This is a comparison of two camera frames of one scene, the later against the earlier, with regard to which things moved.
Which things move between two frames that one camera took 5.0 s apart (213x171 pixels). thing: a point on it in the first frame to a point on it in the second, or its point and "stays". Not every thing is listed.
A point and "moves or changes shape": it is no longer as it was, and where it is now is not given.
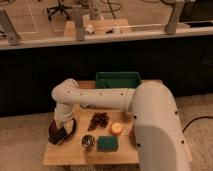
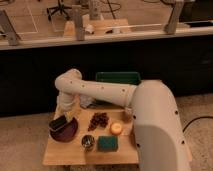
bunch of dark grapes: (98, 119) stays
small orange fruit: (116, 127) stays
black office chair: (61, 8) stays
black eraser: (58, 135) moves or changes shape
